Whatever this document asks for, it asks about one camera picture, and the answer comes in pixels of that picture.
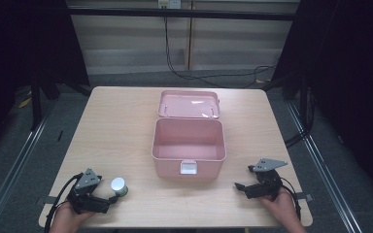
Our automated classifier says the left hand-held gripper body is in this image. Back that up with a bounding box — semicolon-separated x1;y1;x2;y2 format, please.
65;167;112;216

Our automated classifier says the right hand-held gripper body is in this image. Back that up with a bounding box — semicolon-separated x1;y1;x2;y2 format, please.
244;157;288;201

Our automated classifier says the small white-lidded jar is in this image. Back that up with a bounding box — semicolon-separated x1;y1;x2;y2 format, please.
110;177;129;198

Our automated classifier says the person's left hand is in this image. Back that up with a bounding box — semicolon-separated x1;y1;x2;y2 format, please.
49;201;95;233

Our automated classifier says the person's right hand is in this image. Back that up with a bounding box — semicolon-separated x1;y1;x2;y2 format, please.
259;187;301;229

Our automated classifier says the grey tape strip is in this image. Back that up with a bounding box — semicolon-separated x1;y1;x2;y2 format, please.
295;192;314;202
36;195;58;206

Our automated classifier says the pink storage box with lid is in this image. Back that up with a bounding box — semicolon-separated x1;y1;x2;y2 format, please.
151;89;227;180

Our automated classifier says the black metal stand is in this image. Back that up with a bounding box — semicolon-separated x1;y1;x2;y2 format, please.
298;75;309;128
29;76;44;132

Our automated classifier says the yellow floor tape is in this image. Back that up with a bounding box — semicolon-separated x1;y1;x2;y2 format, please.
17;96;33;110

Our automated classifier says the black curtain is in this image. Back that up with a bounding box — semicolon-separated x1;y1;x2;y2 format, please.
0;0;91;163
270;0;373;208

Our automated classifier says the black horizontal metal bar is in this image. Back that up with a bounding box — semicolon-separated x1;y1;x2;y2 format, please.
67;7;300;22

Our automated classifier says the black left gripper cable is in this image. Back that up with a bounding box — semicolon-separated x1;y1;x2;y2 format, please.
44;172;85;233

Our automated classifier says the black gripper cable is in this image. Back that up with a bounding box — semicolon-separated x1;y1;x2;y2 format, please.
44;172;85;233
279;176;303;221

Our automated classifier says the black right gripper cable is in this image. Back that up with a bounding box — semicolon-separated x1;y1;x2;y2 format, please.
279;176;303;221

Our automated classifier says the metal floor rail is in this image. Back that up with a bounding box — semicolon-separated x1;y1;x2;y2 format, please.
285;102;364;233
0;102;56;233

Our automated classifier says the black wall cable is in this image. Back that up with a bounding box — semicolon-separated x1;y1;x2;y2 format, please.
163;17;277;89

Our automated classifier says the white wall power outlet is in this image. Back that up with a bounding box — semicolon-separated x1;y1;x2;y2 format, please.
157;0;183;10

